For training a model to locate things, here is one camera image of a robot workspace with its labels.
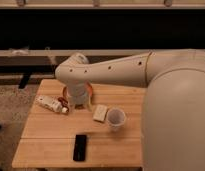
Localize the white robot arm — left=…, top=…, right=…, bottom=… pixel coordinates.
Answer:
left=55, top=49, right=205, bottom=171

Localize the white rectangular sponge block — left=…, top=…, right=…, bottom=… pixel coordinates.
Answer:
left=93, top=105, right=108, bottom=122

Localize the white plastic bottle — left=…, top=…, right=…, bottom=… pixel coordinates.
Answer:
left=36, top=95, right=68, bottom=113

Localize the black rectangular remote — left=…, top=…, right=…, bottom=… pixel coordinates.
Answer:
left=73, top=135, right=87, bottom=161

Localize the wooden wall rail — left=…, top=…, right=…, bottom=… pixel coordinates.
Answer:
left=0, top=49, right=144, bottom=66

